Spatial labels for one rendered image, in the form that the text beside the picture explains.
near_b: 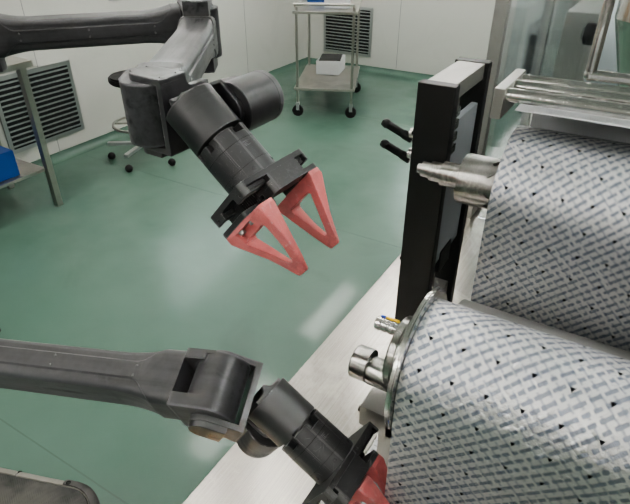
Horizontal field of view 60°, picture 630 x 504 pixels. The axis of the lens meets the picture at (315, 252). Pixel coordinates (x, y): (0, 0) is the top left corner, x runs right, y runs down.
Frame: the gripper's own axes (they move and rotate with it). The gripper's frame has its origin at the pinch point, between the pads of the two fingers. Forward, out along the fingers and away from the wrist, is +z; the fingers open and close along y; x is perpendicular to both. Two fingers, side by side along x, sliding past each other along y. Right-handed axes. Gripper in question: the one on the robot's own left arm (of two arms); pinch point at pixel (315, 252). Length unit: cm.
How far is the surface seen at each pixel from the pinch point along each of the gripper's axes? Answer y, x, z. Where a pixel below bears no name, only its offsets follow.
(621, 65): -69, 16, 9
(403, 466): 6.0, -3.8, 21.4
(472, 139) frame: -41.2, 0.7, 2.3
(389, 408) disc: 7.0, 1.3, 15.0
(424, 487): 5.9, -3.5, 24.2
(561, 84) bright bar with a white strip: -31.2, 18.1, 3.6
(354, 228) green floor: -213, -172, 3
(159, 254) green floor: -130, -221, -55
